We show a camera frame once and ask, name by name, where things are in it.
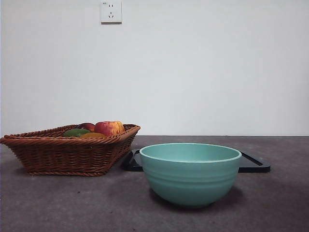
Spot black rectangular tray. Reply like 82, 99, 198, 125
120, 149, 271, 174

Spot green fruit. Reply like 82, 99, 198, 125
63, 128, 91, 137

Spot teal ceramic bowl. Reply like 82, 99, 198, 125
139, 143, 242, 209

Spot orange brown kiwifruit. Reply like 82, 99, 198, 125
79, 132, 107, 139

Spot white wall socket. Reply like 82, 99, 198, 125
100, 0, 123, 24

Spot brown wicker basket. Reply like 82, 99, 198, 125
0, 123, 141, 177

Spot red yellow apple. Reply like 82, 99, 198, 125
94, 120, 125, 136

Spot dark red fruit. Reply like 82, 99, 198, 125
77, 122, 96, 132

